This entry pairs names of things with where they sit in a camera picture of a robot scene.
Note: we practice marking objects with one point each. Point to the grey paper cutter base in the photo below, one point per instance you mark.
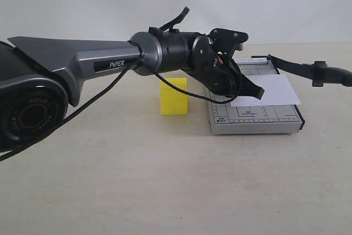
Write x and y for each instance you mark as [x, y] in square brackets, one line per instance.
[236, 120]

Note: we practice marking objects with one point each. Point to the black cutter blade arm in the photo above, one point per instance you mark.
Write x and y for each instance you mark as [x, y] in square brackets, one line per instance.
[319, 72]

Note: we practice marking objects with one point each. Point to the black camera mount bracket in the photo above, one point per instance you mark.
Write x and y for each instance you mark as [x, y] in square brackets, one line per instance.
[227, 41]

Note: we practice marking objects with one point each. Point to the yellow cube block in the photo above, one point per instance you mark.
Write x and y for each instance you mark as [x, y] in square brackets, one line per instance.
[173, 102]

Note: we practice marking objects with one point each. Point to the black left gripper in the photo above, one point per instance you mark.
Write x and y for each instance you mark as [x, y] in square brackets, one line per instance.
[215, 72]

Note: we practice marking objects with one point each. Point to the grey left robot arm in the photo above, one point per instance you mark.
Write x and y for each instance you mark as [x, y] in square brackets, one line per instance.
[41, 78]

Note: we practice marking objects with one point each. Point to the white paper sheet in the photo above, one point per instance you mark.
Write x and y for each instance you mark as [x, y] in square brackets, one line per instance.
[278, 91]

